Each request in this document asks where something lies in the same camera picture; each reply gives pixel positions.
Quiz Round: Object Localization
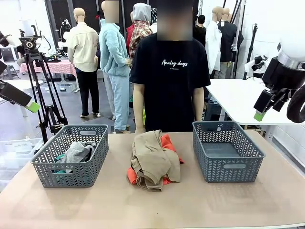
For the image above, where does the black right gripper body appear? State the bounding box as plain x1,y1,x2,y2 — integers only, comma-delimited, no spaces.
262,57,305,90

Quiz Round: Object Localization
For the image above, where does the teal garment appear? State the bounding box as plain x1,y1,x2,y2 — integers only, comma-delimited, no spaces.
53,154,72,174

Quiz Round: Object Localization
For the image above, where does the gray garment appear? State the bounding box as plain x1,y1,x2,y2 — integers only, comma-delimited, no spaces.
62,141,97,169

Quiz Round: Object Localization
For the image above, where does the orange garment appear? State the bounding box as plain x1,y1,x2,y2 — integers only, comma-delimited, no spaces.
126,133,184,186

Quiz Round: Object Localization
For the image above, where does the beige garment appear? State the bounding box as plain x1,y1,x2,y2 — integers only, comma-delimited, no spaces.
130,130,181,192

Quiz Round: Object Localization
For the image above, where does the person's right forearm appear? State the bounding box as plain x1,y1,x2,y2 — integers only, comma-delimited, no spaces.
132,104,146,128

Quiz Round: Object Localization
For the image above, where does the person's left forearm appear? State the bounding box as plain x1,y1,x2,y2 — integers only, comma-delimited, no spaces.
193,104,205,122

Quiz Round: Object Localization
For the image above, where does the gray stool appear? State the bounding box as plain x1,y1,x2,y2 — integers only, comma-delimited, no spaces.
1,65,20,81

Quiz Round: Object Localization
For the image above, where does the small white table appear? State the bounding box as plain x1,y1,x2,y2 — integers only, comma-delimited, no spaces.
0,80,45,118

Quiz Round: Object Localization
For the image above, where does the large white table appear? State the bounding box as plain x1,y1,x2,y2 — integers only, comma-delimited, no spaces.
206,78,305,126

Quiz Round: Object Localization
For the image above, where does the black light stand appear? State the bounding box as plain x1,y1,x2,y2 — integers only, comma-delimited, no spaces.
243,23,259,81

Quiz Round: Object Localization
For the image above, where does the dark storage crate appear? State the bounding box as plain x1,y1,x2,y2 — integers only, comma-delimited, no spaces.
206,100,224,122

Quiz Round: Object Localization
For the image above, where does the table with pink cloth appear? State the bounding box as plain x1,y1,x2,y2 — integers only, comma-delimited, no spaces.
19,59,77,77

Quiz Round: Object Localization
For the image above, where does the black green device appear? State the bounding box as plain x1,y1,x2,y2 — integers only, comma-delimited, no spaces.
46,53,62,63

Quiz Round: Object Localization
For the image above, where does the gray floor crate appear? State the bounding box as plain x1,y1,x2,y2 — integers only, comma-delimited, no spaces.
58,82,81,94

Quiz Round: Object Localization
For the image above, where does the clear plastic storage bin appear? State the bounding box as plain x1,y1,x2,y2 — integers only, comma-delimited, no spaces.
0,137,44,177

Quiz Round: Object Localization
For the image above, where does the black backdrop stand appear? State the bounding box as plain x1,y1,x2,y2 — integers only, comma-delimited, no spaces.
232,0,246,79

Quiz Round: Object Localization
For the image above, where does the mannequin in black shirt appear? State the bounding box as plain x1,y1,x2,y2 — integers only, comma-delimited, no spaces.
218,8,239,79

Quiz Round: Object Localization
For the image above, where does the mannequin in white coat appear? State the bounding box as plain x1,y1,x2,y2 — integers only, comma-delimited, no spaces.
204,6,224,79

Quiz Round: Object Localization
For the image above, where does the mannequin in cream shirt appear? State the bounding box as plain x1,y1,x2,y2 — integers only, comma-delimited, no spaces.
66,7,101,119

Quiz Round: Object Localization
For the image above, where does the gray plastic mesh basket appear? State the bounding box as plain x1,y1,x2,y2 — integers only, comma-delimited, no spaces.
192,121,266,184
30,124,110,188

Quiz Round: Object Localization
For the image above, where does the person in black T-shirt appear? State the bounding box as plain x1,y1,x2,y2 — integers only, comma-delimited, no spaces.
129,0,212,133

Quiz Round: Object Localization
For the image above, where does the figure in dark jacket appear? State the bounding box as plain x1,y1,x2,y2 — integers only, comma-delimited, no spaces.
194,14,207,47

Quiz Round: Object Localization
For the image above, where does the mannequin in light blue fleece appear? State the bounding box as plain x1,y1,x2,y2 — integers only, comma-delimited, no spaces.
99,0,132,134

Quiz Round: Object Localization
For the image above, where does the mannequin in plaid shirt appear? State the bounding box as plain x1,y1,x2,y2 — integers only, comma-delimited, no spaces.
126,2,153,60

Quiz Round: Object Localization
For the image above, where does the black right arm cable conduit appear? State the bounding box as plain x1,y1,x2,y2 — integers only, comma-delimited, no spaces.
286,84,305,124

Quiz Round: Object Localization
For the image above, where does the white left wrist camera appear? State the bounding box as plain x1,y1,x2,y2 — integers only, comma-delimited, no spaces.
0,31,22,48

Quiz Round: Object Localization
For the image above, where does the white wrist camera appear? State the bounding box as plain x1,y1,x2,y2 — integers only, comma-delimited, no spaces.
0,31,22,48
244,55,269,72

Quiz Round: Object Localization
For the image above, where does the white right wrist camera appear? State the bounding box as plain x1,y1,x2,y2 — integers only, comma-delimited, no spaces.
244,55,269,72

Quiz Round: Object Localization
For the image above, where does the black camera tripod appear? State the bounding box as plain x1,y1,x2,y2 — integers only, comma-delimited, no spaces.
19,25,69,144

